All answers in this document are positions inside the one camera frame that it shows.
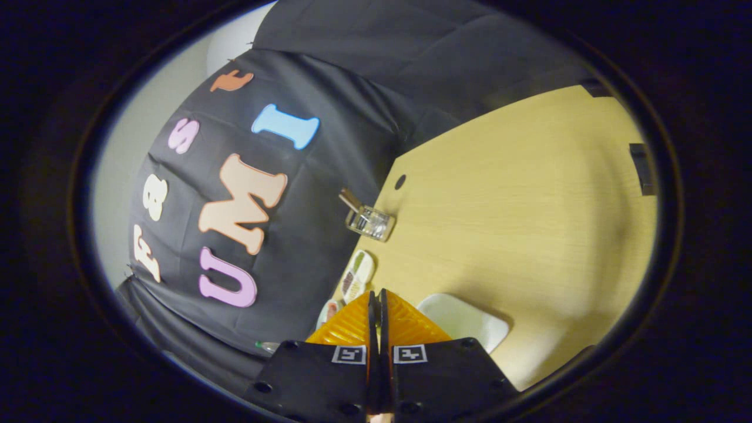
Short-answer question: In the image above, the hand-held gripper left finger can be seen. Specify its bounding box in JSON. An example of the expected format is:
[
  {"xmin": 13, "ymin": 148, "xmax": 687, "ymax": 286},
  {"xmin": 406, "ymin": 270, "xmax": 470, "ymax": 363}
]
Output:
[{"xmin": 244, "ymin": 289, "xmax": 382, "ymax": 423}]

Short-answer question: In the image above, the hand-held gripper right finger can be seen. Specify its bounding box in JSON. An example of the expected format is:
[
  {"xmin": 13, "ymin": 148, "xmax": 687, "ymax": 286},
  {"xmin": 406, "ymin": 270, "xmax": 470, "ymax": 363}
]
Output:
[{"xmin": 379, "ymin": 288, "xmax": 521, "ymax": 423}]

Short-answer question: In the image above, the white rectangular dish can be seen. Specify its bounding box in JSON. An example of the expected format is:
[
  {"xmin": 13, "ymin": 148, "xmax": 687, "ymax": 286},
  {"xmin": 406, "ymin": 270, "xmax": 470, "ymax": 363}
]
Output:
[{"xmin": 417, "ymin": 293, "xmax": 510, "ymax": 354}]

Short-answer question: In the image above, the pale green round plate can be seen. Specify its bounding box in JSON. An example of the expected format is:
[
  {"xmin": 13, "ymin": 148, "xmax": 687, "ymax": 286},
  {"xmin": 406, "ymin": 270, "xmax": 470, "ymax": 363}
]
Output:
[{"xmin": 316, "ymin": 300, "xmax": 343, "ymax": 331}]

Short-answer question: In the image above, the white divided seasoning dish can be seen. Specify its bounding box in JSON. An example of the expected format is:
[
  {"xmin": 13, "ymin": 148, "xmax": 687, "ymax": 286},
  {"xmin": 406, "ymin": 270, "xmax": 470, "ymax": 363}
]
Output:
[{"xmin": 340, "ymin": 250, "xmax": 375, "ymax": 304}]

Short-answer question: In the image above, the clear glass jar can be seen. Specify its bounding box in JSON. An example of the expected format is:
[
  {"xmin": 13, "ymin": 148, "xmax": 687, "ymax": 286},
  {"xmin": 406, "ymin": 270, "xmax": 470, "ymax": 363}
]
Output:
[{"xmin": 345, "ymin": 203, "xmax": 397, "ymax": 243}]

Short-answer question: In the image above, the black backdrop cloth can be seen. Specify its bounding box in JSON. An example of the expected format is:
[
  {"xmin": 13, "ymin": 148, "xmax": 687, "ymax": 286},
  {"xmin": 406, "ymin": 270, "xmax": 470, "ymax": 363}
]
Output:
[{"xmin": 115, "ymin": 0, "xmax": 594, "ymax": 400}]

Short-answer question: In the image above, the black table bracket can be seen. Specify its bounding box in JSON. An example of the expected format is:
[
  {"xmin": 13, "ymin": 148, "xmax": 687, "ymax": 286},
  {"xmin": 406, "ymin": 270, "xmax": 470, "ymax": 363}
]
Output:
[
  {"xmin": 630, "ymin": 143, "xmax": 657, "ymax": 196},
  {"xmin": 582, "ymin": 79, "xmax": 615, "ymax": 99}
]

